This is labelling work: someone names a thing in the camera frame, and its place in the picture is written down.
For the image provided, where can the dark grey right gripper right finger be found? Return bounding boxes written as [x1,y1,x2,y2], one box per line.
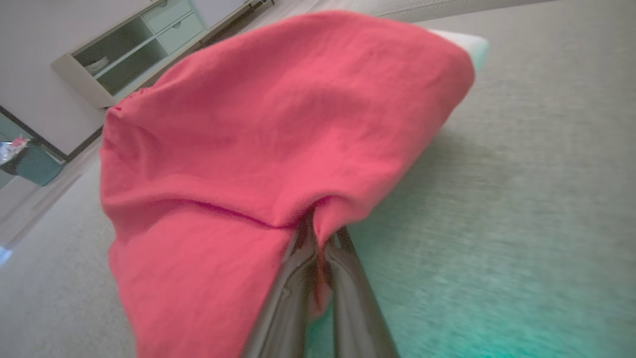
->
[323,226,399,358]

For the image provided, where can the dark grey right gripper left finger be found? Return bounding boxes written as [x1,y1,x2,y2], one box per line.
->
[240,213,319,358]

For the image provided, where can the red shorts with white stripes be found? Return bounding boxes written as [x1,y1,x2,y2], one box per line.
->
[98,9,490,358]

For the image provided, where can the teal waste bin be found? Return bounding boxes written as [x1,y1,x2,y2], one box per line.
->
[0,136,66,187]

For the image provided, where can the white shelf cabinet with drawers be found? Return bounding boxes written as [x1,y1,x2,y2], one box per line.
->
[51,0,210,109]

